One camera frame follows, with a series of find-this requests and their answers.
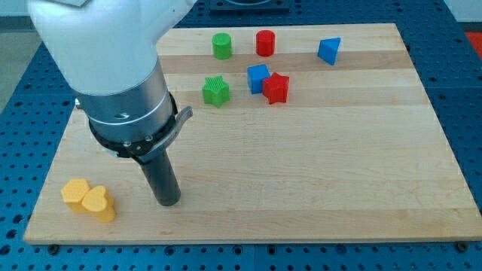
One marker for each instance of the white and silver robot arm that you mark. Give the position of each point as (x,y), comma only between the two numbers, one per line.
(106,51)

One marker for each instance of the blue triangle block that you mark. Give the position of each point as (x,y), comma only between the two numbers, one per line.
(328,50)

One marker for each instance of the green star block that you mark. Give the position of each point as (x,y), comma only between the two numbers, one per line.
(216,91)

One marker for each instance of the wooden board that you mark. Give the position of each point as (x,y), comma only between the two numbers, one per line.
(356,154)

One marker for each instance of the red star block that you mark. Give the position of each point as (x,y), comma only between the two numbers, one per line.
(275,88)

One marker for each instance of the blue cube block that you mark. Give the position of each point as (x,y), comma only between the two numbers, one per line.
(255,77)

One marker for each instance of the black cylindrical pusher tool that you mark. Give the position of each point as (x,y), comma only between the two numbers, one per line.
(156,165)

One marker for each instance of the green cylinder block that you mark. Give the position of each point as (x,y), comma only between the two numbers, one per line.
(221,46)

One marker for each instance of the red cylinder block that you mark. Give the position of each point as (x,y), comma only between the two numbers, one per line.
(265,43)

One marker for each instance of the yellow heart block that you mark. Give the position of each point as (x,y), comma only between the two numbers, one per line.
(99,203)

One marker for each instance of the yellow hexagon block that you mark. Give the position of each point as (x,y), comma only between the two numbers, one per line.
(73,194)

